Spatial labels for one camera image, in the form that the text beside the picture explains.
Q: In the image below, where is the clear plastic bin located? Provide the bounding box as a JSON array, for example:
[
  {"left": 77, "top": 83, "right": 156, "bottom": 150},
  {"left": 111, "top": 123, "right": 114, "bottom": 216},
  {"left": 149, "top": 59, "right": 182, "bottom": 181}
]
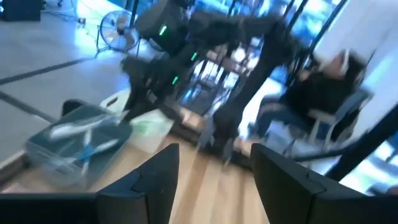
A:
[{"left": 23, "top": 136, "right": 103, "bottom": 189}]

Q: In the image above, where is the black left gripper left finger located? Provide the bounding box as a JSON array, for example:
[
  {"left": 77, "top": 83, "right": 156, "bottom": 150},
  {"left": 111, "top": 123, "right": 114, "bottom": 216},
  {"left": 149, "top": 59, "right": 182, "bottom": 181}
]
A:
[{"left": 0, "top": 142, "right": 180, "bottom": 224}]

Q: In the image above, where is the grey chair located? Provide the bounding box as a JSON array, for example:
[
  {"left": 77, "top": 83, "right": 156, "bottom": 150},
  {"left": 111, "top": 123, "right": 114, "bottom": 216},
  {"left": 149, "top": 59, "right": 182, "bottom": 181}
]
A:
[{"left": 279, "top": 88, "right": 374, "bottom": 156}]

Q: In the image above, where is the blue white toothbrush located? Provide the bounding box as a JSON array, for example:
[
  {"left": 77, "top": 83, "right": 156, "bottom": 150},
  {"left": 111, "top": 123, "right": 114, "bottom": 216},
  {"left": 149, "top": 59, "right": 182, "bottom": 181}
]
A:
[
  {"left": 74, "top": 138, "right": 121, "bottom": 164},
  {"left": 49, "top": 115, "right": 124, "bottom": 141}
]

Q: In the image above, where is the round metal floor fan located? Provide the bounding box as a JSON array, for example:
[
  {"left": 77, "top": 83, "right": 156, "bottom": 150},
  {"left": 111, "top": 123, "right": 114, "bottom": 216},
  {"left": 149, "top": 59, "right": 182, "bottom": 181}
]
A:
[{"left": 95, "top": 9, "right": 141, "bottom": 56}]

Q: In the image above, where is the white plastic bin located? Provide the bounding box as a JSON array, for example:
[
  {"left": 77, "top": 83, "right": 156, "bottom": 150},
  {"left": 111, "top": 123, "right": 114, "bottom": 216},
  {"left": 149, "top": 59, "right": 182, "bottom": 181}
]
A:
[{"left": 99, "top": 90, "right": 175, "bottom": 154}]

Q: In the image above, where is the green white toothbrush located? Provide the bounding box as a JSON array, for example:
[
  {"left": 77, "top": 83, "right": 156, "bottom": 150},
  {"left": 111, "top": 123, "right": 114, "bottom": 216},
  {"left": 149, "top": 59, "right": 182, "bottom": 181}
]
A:
[{"left": 133, "top": 120, "right": 163, "bottom": 135}]

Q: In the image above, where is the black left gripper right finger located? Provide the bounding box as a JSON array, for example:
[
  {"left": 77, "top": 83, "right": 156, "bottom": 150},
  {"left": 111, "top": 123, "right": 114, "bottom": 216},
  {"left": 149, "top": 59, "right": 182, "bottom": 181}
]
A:
[{"left": 251, "top": 142, "right": 398, "bottom": 224}]

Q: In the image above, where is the teal plastic bin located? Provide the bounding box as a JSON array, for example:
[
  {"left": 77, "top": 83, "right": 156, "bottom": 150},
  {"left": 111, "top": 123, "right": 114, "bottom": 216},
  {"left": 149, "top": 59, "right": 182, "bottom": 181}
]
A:
[{"left": 24, "top": 104, "right": 134, "bottom": 187}]

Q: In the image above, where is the person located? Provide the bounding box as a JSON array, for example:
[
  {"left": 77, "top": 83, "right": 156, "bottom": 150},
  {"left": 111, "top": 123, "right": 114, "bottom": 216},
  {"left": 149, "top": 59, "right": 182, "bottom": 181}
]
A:
[{"left": 254, "top": 49, "right": 368, "bottom": 147}]

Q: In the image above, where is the black box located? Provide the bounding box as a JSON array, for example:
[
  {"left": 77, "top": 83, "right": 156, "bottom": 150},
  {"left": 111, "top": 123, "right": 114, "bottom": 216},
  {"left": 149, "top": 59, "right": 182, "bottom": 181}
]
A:
[{"left": 2, "top": 0, "right": 43, "bottom": 22}]

